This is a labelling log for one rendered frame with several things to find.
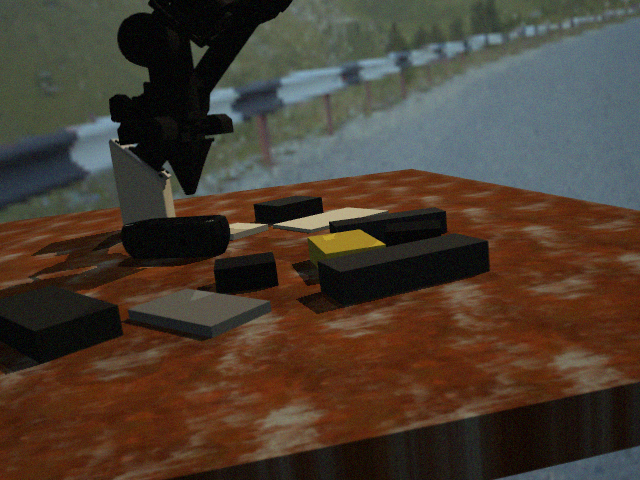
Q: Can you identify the dark grey controller unit with green rocker switches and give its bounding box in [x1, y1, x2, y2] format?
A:
[122, 215, 230, 259]

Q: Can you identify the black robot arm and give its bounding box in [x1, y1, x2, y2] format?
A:
[109, 0, 293, 172]

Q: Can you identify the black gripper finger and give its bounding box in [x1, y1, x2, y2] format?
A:
[149, 139, 199, 195]
[194, 138, 214, 194]

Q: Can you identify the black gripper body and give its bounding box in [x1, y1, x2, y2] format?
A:
[117, 70, 234, 145]

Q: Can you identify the yellow box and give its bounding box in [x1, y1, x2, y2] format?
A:
[307, 229, 386, 268]

